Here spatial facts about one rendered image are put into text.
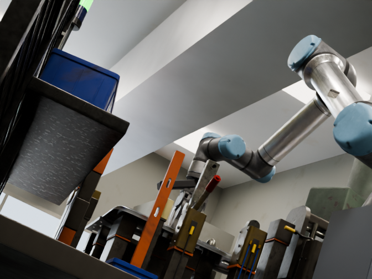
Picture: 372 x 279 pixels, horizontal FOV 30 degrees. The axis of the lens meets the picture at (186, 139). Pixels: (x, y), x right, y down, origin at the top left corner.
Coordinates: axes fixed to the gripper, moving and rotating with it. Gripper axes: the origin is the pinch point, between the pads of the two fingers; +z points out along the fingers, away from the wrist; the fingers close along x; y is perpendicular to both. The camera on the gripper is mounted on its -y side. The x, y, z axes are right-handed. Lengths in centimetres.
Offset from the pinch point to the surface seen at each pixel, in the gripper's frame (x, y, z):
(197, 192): -20.9, -1.3, -8.8
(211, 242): -6.4, 12.1, -1.2
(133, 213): -15.5, -15.1, 3.7
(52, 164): -24.0, -41.6, 3.2
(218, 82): 181, 35, -147
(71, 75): -58, -48, -8
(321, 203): 217, 143, -119
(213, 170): -22.1, 0.2, -16.5
